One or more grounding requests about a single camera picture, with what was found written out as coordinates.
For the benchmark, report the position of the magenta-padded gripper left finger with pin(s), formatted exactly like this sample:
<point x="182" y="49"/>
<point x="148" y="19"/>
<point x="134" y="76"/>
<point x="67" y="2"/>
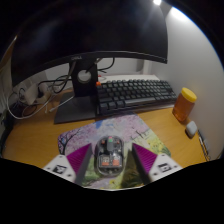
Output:
<point x="78" y="159"/>

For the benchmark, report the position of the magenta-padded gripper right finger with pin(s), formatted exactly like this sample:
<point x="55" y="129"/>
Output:
<point x="148" y="159"/>

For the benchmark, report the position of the transparent computer mouse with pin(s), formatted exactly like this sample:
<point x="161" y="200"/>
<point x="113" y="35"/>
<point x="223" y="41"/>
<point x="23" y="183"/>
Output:
<point x="109" y="155"/>

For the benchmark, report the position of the floral printed mouse pad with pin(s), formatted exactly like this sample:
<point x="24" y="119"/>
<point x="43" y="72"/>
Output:
<point x="133" y="128"/>

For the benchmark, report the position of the white earbuds case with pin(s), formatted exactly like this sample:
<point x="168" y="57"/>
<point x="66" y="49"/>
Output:
<point x="191" y="129"/>

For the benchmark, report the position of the dark pen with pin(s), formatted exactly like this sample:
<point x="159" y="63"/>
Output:
<point x="203" y="143"/>

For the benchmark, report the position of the orange jar with yellow lid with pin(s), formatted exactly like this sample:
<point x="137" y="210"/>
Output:
<point x="183" y="105"/>

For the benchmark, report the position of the black keyboard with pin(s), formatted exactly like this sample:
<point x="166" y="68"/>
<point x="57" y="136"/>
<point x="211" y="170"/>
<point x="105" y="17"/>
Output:
<point x="136" y="95"/>

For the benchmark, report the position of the black desk stand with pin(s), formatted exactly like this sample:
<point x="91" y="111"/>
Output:
<point x="4" y="131"/>

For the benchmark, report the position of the white power strip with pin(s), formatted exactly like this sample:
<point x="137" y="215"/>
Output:
<point x="30" y="94"/>

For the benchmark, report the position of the black computer monitor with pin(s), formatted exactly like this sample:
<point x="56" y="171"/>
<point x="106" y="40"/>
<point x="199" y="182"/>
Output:
<point x="90" y="30"/>

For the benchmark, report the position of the bright lamp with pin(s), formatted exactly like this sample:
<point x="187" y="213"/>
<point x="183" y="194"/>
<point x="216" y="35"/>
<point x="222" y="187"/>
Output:
<point x="157" y="2"/>

